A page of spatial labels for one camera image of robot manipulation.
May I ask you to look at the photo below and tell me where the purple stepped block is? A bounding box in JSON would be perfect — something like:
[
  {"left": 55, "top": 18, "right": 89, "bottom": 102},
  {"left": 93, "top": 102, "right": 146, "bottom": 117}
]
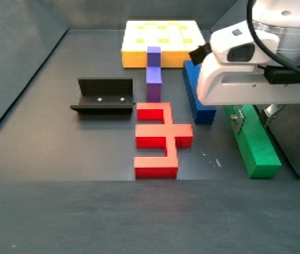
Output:
[{"left": 146, "top": 47, "right": 162, "bottom": 102}]

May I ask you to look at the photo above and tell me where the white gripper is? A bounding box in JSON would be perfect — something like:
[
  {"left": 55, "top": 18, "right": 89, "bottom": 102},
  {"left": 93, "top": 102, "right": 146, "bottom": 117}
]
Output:
[{"left": 197, "top": 22, "right": 300, "bottom": 133}]

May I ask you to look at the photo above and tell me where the black angle bracket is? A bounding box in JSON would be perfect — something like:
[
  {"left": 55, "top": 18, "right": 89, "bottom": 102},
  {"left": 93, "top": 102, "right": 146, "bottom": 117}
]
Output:
[{"left": 71, "top": 77, "right": 134, "bottom": 115}]

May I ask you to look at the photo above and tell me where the blue long block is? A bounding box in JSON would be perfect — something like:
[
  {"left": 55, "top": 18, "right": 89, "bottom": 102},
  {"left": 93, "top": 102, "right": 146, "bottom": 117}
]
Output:
[{"left": 182, "top": 61, "right": 217, "bottom": 124}]

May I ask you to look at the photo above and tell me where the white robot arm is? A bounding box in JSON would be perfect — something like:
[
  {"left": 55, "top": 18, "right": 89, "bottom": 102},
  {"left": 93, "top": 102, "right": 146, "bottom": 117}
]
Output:
[{"left": 190, "top": 0, "right": 300, "bottom": 131}]

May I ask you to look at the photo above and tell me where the yellow board with holes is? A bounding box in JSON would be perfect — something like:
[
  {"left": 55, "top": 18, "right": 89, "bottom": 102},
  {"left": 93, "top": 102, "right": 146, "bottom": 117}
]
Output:
[{"left": 121, "top": 20, "right": 207, "bottom": 68}]

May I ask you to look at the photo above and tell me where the black cable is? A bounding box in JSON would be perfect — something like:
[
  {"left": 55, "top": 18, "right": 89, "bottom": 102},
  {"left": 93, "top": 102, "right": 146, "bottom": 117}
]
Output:
[{"left": 245, "top": 0, "right": 300, "bottom": 84}]

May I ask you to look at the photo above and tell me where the red branched block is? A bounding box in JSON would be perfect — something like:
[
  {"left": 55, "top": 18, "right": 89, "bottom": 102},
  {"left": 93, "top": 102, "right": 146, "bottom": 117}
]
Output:
[{"left": 134, "top": 102, "right": 195, "bottom": 179}]

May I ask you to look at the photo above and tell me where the green long block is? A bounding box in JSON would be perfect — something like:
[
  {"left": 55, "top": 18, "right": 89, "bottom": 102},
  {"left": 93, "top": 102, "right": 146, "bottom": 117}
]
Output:
[{"left": 225, "top": 105, "right": 282, "bottom": 179}]

